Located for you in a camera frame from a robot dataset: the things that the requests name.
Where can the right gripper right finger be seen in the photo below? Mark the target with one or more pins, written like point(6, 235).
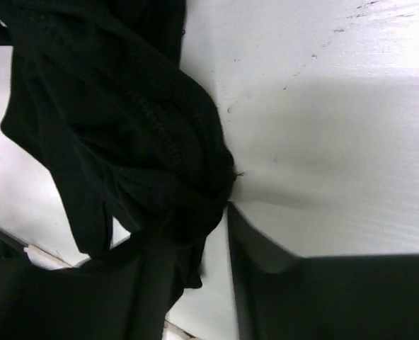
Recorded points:
point(279, 295)

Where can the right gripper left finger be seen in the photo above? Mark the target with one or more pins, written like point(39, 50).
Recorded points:
point(116, 296)

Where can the black tank top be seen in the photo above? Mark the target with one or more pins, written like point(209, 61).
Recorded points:
point(134, 145)

